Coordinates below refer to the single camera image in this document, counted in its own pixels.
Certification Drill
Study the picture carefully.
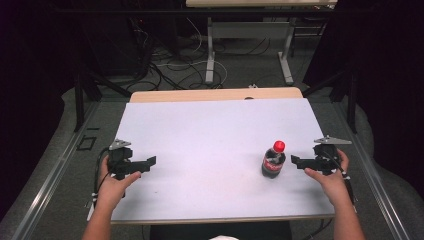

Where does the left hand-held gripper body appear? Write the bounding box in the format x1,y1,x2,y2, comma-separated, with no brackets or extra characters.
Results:
107,138,134,180

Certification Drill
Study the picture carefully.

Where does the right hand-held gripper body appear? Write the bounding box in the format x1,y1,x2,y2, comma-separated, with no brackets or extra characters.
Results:
313,135,353,175

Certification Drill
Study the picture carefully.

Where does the dark cola bottle red label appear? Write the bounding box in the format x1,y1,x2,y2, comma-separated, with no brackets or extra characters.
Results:
261,148,287,180

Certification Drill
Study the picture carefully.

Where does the person's right hand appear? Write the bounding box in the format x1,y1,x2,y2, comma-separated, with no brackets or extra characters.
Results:
303,149,351,207

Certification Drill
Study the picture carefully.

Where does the person's left hand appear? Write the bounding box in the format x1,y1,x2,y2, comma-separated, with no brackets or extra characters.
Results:
96,156,142,211

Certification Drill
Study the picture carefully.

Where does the black metal stand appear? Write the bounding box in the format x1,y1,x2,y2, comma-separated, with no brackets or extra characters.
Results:
73,63,133,133
301,66,359,134

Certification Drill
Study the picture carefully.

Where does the person's black clothing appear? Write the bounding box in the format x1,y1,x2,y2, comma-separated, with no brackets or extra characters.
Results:
149,221,293,240

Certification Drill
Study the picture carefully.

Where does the light wooden table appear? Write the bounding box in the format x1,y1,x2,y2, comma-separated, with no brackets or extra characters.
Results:
109,87,336,225

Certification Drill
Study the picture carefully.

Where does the dark curtain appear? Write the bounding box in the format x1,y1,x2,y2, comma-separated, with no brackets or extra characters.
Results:
0,0,79,219
303,0,424,199

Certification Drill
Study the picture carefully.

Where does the dark equipment cabinet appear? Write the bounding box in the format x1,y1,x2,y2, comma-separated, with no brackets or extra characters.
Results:
81,0,183,79

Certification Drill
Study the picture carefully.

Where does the desk with white metal legs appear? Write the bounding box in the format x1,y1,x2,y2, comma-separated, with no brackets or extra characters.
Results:
185,0,338,86

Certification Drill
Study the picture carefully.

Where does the black metal crossbar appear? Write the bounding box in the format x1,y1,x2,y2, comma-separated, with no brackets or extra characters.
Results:
54,8,334,16

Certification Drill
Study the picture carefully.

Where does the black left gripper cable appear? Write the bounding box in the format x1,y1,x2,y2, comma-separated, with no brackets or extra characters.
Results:
87,148,112,221

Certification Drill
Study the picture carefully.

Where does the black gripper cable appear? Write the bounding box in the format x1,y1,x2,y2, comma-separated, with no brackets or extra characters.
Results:
87,148,112,221
328,151,358,214

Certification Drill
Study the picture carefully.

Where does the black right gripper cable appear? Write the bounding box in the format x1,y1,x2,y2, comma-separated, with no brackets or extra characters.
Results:
328,151,358,214

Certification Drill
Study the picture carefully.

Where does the aluminium floor rail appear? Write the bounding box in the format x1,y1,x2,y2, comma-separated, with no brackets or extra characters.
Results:
11,101,101,240
333,99,412,240

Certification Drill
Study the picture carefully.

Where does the black floor cable bundle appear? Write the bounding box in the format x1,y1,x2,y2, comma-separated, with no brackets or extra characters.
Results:
126,19,223,92

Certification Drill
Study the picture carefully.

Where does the white floor cable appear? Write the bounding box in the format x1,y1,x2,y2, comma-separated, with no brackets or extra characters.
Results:
156,16,229,88

